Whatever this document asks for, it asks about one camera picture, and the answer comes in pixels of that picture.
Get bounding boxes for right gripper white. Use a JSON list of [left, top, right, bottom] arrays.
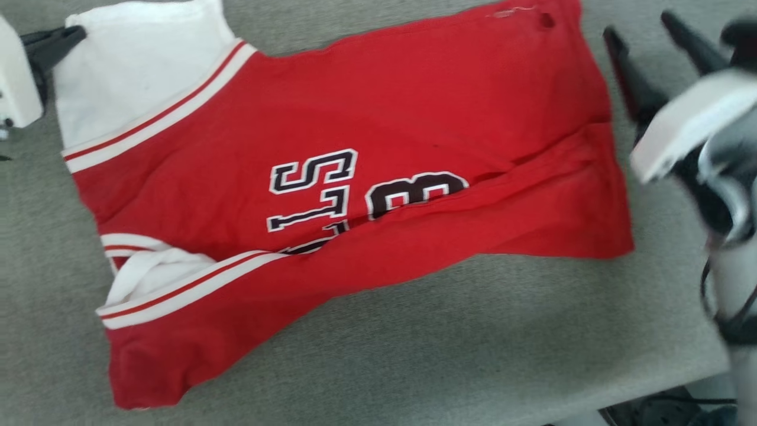
[[603, 10, 757, 238]]

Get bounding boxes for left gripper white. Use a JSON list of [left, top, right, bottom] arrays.
[[0, 14, 88, 130]]

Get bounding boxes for red and white jersey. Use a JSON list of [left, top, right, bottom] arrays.
[[52, 0, 635, 411]]

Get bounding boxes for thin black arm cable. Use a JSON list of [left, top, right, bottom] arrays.
[[700, 258, 757, 347]]

